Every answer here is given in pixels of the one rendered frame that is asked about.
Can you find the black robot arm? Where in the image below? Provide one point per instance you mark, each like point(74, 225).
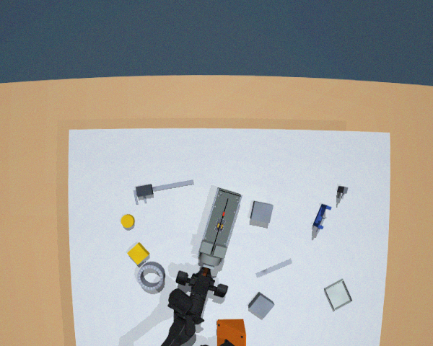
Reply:
point(187, 311)

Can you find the grey hollow cylinder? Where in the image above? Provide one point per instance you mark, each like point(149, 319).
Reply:
point(144, 283)

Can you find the yellow block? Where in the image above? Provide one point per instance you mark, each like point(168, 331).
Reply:
point(138, 253)

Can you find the yellow short cylinder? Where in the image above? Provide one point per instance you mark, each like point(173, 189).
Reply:
point(127, 221)

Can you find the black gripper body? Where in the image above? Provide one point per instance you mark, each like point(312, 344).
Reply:
point(220, 290)

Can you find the blue c-clamp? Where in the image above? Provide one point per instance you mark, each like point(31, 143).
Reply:
point(320, 218)

